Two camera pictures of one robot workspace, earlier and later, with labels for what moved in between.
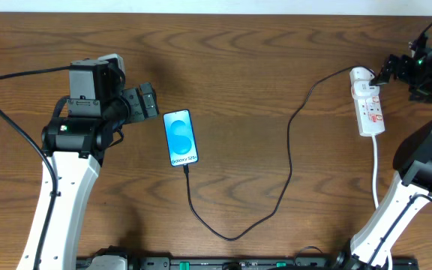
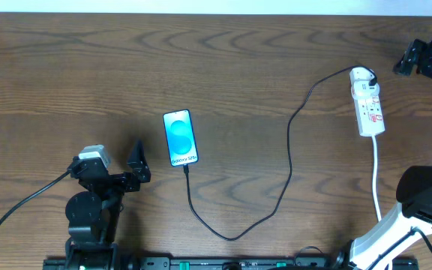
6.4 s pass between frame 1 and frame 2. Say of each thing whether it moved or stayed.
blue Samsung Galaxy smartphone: stayed
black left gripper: moved
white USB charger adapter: stayed
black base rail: stayed
